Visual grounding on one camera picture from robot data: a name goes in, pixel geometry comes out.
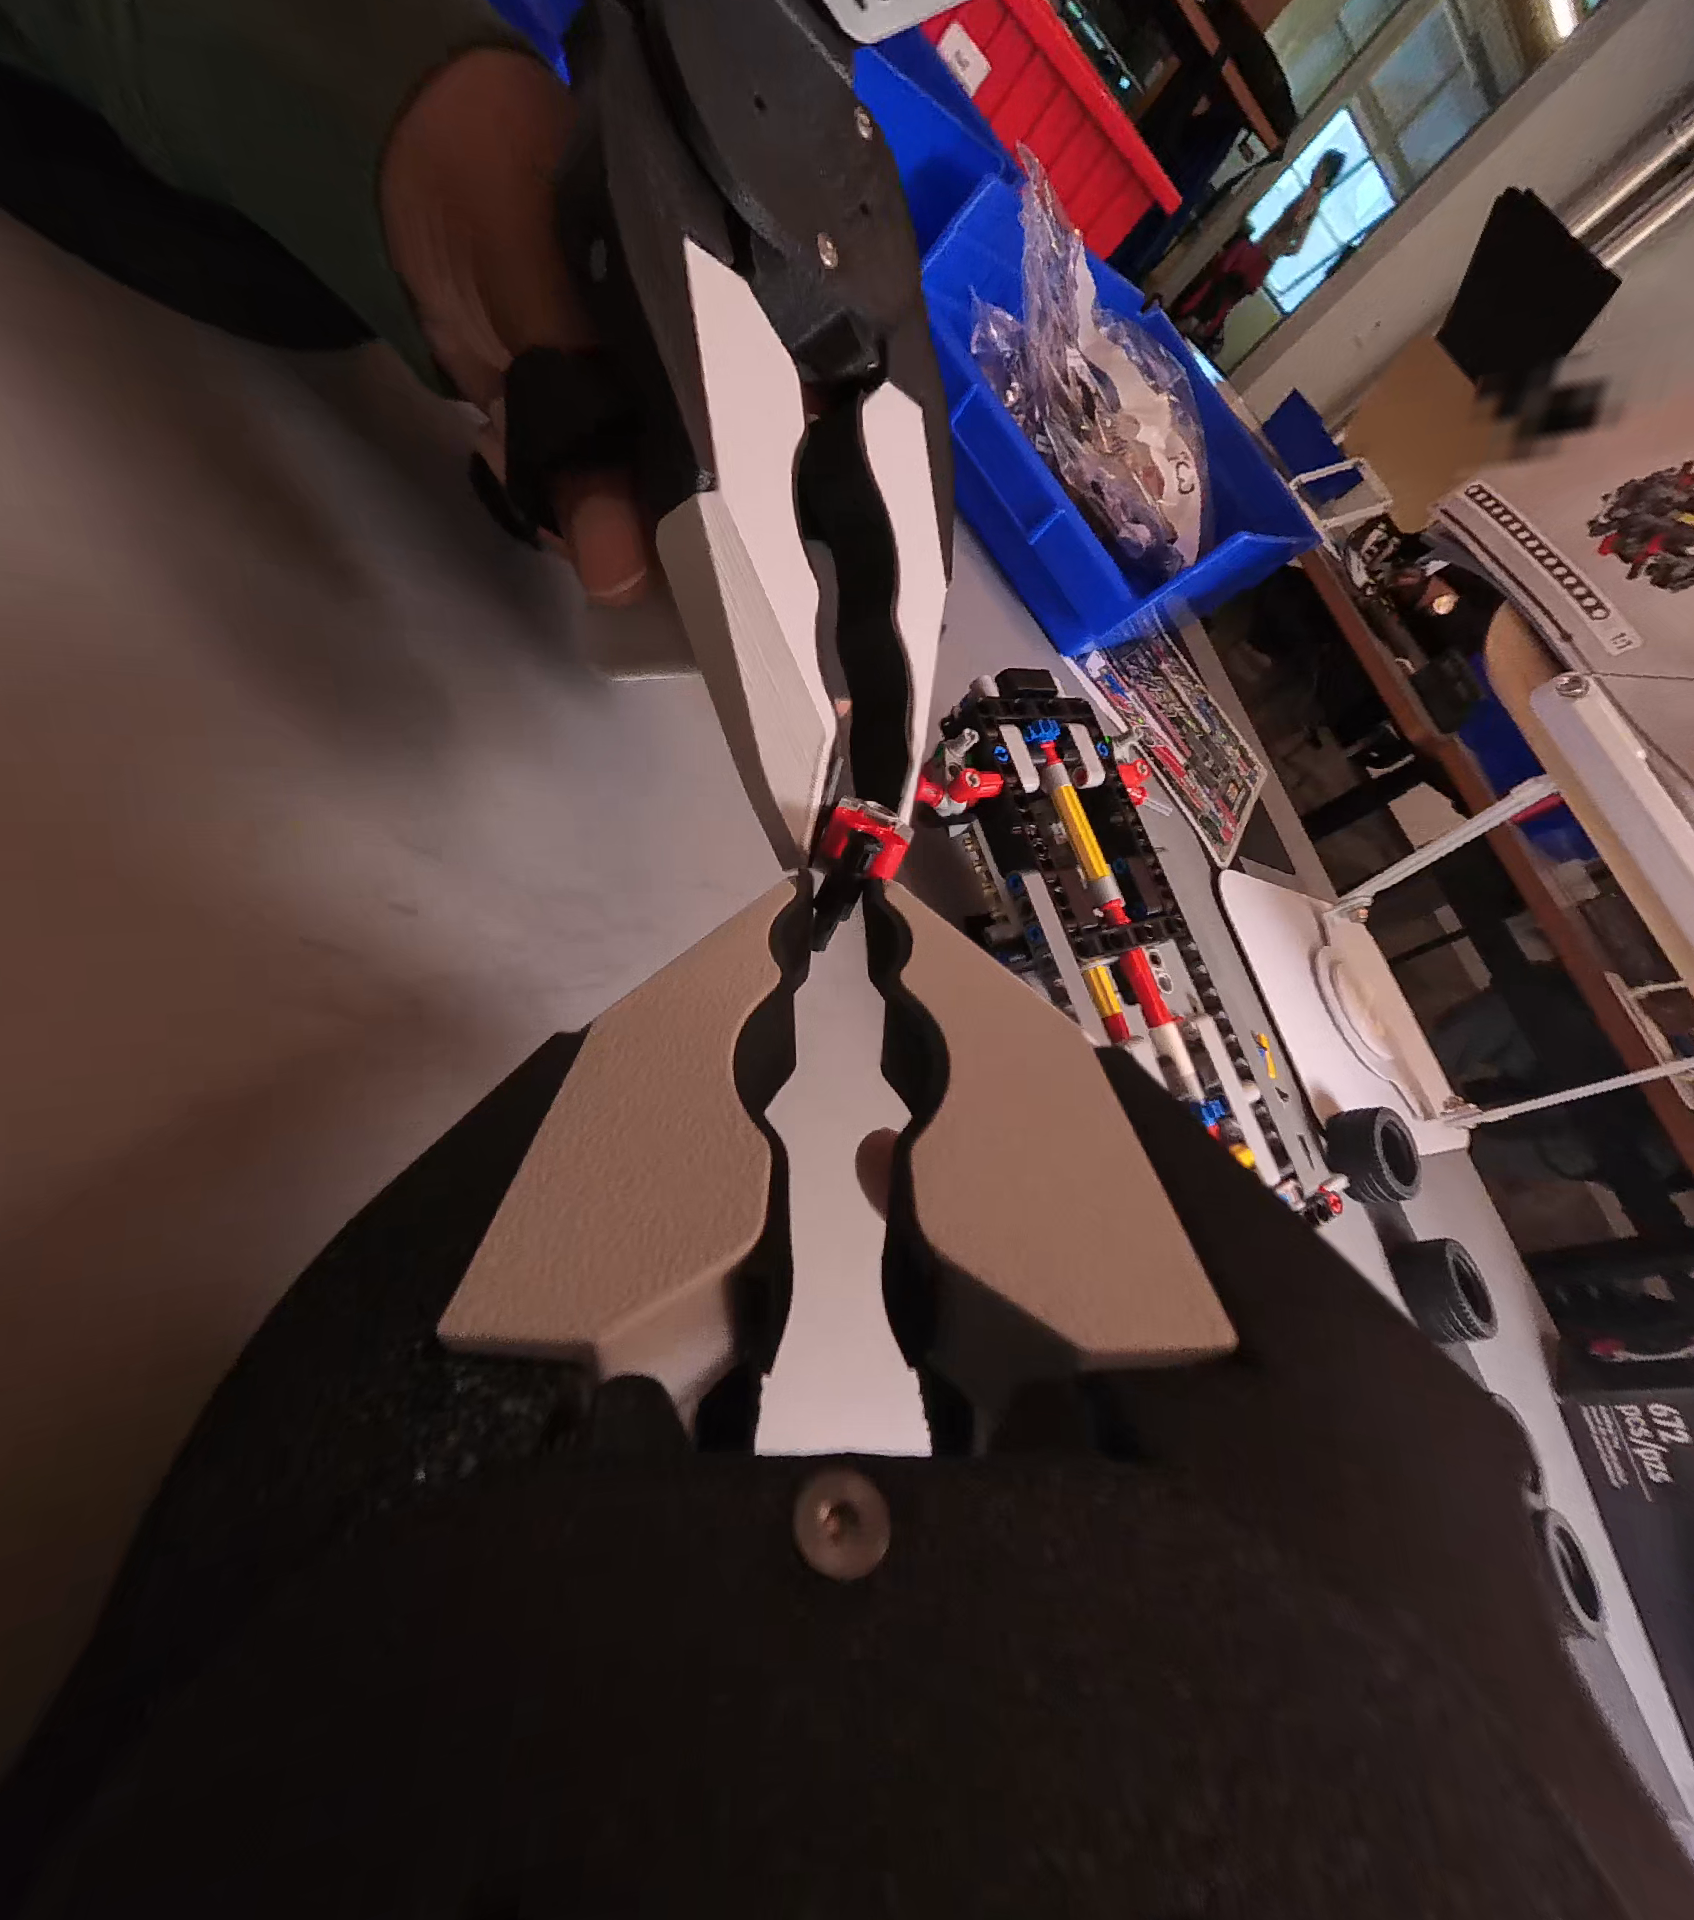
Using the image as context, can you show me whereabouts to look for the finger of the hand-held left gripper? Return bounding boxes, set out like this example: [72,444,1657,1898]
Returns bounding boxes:
[651,236,850,875]
[857,385,957,833]

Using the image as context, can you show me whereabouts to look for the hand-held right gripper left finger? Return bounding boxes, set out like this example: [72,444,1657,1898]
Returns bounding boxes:
[435,875,803,1441]

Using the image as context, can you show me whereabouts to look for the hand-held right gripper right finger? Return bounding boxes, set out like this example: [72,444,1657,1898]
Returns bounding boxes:
[861,882,1239,1450]

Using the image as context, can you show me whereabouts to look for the small red grey lego subassembly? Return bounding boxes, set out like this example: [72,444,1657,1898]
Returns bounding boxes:
[803,798,916,954]

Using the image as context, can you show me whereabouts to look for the lego car chassis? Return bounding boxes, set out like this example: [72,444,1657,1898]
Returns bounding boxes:
[913,666,1352,1223]

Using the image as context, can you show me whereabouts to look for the person's left forearm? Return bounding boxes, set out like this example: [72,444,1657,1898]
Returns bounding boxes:
[0,0,550,391]

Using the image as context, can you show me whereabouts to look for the clear bag of lego parts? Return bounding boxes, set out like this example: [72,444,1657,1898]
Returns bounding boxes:
[969,141,1215,579]

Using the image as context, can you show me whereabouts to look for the lego set box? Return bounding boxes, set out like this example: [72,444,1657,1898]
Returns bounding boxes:
[1551,1325,1694,1878]

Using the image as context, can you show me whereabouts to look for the lego instruction booklet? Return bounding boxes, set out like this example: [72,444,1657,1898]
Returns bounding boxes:
[1437,352,1694,842]

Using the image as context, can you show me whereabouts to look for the person's left hand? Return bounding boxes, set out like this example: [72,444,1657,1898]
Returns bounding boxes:
[382,43,661,606]

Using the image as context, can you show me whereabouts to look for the blue plastic bin square tag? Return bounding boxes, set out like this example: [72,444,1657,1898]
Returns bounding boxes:
[846,22,1029,257]

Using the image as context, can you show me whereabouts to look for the red plastic bin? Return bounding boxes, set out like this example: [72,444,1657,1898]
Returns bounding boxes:
[922,0,1186,263]

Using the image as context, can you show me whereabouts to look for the white book stand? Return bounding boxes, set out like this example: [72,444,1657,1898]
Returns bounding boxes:
[1218,666,1694,1187]

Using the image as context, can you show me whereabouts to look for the colourful sticker sheet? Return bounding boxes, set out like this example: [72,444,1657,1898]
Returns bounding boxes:
[1078,629,1269,869]

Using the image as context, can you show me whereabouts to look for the small blue bin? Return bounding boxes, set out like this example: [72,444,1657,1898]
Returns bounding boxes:
[1257,385,1359,490]

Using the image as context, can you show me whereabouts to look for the long wooden table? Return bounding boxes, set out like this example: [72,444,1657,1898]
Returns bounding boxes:
[1296,539,1694,1307]

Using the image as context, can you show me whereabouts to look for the grey wall pipes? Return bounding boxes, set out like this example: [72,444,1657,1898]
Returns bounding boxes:
[1551,29,1694,263]

